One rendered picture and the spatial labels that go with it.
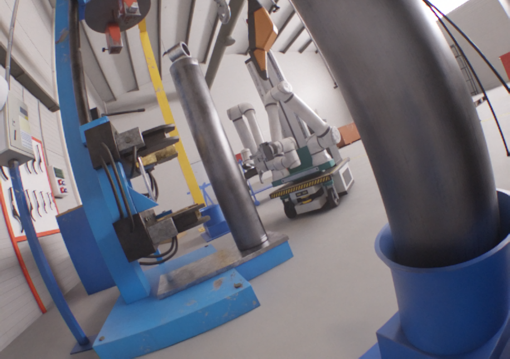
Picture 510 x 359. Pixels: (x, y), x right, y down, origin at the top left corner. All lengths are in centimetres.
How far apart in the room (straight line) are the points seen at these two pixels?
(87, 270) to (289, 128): 268
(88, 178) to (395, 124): 151
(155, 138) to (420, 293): 129
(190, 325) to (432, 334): 94
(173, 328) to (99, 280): 183
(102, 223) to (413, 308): 147
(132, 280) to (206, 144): 95
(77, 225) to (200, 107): 193
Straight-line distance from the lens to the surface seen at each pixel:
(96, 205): 154
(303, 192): 224
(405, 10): 38
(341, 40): 37
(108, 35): 221
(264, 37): 95
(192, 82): 162
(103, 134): 125
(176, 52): 179
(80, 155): 161
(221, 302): 112
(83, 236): 283
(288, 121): 256
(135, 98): 1362
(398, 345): 58
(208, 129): 150
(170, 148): 173
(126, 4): 191
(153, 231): 118
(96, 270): 287
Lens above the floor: 58
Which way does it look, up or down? 1 degrees up
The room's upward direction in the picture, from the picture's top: 22 degrees counter-clockwise
